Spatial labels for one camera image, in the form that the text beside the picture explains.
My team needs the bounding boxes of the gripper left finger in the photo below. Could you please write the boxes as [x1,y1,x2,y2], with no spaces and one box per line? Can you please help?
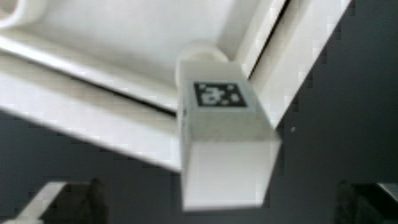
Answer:
[11,178,109,224]

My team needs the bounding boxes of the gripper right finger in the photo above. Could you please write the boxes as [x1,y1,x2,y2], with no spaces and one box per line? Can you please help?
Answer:
[332,181,398,224]

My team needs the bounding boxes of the white leg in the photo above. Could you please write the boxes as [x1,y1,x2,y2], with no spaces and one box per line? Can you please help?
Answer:
[176,41,281,212]

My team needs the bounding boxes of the white square table top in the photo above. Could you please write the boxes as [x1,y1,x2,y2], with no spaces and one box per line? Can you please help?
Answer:
[0,0,350,123]

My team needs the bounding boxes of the white front fence bar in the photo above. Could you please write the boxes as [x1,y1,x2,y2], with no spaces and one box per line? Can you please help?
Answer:
[0,53,181,171]

